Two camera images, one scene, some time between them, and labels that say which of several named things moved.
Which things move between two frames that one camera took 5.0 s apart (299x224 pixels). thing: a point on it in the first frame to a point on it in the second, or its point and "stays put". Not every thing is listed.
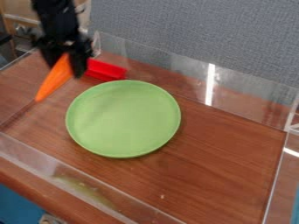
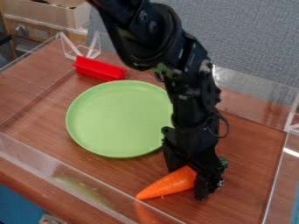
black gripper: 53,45 to 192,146
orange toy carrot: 59,76 to 180,182
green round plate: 124,119 stays put
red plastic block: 106,71 stays put
